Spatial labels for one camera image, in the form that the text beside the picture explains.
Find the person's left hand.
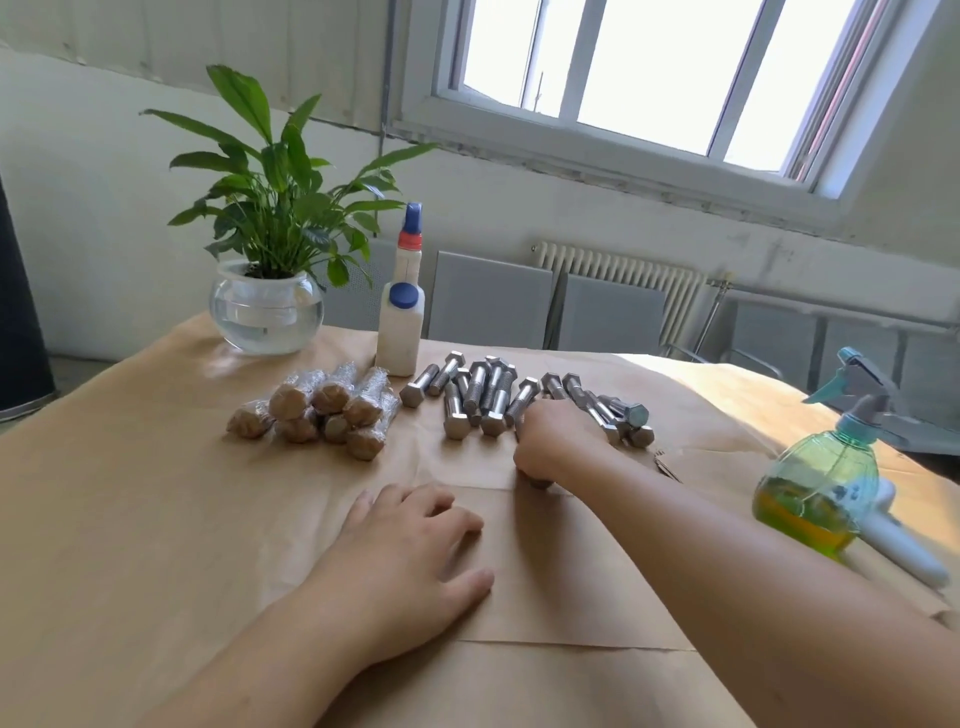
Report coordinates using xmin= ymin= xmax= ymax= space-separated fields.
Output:
xmin=307 ymin=483 xmax=497 ymax=669

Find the white framed window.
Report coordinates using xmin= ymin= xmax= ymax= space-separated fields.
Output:
xmin=393 ymin=0 xmax=960 ymax=234

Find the pile of steel bolts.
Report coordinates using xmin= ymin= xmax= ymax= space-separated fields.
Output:
xmin=399 ymin=351 xmax=657 ymax=450

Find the large brown paper table cover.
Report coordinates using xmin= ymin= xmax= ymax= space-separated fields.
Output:
xmin=0 ymin=312 xmax=960 ymax=728

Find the green spray bottle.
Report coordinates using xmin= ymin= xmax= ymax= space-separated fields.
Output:
xmin=751 ymin=348 xmax=902 ymax=561

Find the green leafy plant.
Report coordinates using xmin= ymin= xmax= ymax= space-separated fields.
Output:
xmin=142 ymin=64 xmax=437 ymax=290

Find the white radiator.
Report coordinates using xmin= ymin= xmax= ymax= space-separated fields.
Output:
xmin=532 ymin=240 xmax=707 ymax=350

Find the person's right forearm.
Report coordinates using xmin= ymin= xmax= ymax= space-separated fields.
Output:
xmin=577 ymin=442 xmax=960 ymax=728

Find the white vertical blind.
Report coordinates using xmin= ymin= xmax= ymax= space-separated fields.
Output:
xmin=0 ymin=0 xmax=404 ymax=134

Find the round glass vase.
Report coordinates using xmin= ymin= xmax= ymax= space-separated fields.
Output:
xmin=208 ymin=262 xmax=326 ymax=357

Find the black trash bin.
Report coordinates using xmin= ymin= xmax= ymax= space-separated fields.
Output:
xmin=0 ymin=177 xmax=59 ymax=422

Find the stack of brown paper sheets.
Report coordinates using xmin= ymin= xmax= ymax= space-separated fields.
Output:
xmin=657 ymin=447 xmax=960 ymax=617

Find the steel hex bolt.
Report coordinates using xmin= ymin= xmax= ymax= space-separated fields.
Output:
xmin=268 ymin=369 xmax=326 ymax=422

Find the white handheld controller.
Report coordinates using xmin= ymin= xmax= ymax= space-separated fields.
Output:
xmin=862 ymin=480 xmax=953 ymax=590

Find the person's right hand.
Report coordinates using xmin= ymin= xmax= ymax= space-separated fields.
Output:
xmin=511 ymin=397 xmax=617 ymax=492

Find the grey chair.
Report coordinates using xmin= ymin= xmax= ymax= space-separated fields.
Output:
xmin=727 ymin=300 xmax=824 ymax=377
xmin=556 ymin=274 xmax=669 ymax=357
xmin=327 ymin=240 xmax=422 ymax=332
xmin=817 ymin=315 xmax=960 ymax=437
xmin=429 ymin=250 xmax=558 ymax=350

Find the white glue bottle blue cap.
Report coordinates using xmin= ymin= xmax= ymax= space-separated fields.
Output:
xmin=375 ymin=202 xmax=428 ymax=378

